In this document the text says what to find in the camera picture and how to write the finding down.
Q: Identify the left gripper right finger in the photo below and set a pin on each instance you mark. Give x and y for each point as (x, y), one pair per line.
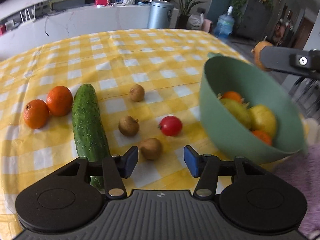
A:
(193, 161)

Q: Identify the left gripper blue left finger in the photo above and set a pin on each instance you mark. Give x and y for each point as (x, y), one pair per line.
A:
(129, 161)

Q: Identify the green cucumber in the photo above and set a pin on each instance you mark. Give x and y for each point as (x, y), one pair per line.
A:
(89, 134)

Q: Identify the red cherry tomato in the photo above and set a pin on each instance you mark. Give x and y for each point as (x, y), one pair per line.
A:
(170, 126)

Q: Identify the small yellow pear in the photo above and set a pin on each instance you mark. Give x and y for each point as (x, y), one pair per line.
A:
(263, 119)

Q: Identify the orange tangerine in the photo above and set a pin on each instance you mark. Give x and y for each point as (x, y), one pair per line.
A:
(263, 136)
(36, 114)
(232, 95)
(59, 101)

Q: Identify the large yellow-green pear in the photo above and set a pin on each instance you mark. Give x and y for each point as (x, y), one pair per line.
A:
(239, 111)

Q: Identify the dark drawer cabinet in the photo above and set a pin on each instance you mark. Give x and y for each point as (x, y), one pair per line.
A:
(254, 19)

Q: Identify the green colander bowl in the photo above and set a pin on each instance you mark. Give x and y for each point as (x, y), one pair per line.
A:
(222, 74)

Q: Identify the yellow checkered tablecloth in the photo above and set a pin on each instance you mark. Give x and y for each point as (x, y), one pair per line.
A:
(167, 63)

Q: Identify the blue water jug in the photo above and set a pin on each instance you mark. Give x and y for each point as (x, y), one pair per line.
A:
(225, 24)

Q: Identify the tall potted plant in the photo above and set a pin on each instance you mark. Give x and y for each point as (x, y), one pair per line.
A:
(185, 7)

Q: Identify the grey metal trash bin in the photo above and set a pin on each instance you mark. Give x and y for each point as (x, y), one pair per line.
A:
(160, 15)

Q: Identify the white marble tv cabinet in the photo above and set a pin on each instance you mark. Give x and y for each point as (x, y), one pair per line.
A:
(72, 23)

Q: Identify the red box on cabinet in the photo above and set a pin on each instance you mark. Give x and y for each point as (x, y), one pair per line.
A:
(101, 2)

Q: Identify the white wifi router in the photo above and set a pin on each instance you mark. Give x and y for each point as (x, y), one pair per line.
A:
(28, 15)

